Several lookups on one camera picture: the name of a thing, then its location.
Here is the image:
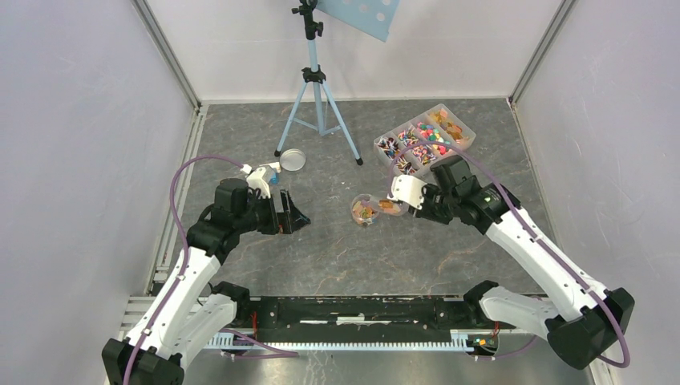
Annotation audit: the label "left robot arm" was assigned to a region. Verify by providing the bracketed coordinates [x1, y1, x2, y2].
[102, 176, 311, 384]

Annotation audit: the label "light blue tripod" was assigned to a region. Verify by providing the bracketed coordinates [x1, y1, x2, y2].
[273, 0, 364, 166]

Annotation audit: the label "popsicle candies in scoop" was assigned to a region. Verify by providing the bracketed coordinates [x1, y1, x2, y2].
[378, 200, 403, 216]

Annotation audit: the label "light blue perforated board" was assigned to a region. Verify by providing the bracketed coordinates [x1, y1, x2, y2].
[316, 0, 400, 42]

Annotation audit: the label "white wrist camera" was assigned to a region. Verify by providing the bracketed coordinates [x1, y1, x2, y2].
[241, 163, 273, 199]
[387, 175, 427, 209]

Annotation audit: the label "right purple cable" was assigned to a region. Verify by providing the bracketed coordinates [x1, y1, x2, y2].
[387, 140, 632, 369]

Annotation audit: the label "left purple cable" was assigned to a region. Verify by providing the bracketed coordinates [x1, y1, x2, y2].
[122, 155, 245, 385]

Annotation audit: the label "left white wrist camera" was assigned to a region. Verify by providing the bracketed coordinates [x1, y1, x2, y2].
[241, 163, 273, 199]

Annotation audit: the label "purple cable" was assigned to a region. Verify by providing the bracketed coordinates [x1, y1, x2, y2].
[122, 155, 245, 385]
[387, 140, 632, 369]

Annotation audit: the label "clear compartment candy tray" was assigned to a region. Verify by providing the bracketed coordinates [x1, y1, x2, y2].
[373, 103, 476, 176]

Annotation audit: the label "round metal lid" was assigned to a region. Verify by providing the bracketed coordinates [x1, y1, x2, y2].
[279, 148, 307, 172]

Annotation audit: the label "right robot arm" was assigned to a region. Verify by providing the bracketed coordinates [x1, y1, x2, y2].
[391, 156, 635, 369]

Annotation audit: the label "blue white toy block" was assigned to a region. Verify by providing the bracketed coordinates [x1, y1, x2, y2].
[269, 162, 281, 184]

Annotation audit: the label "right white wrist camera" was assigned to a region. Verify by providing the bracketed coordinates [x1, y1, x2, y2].
[387, 175, 427, 209]

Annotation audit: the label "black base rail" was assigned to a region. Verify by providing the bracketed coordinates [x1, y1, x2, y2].
[227, 295, 512, 343]

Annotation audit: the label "clear round jar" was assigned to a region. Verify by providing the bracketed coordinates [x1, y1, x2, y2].
[350, 194, 379, 227]

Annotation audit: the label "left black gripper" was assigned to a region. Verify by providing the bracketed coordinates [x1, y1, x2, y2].
[235, 189, 310, 235]

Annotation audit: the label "clear plastic scoop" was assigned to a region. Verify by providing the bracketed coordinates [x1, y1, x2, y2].
[362, 196, 410, 217]

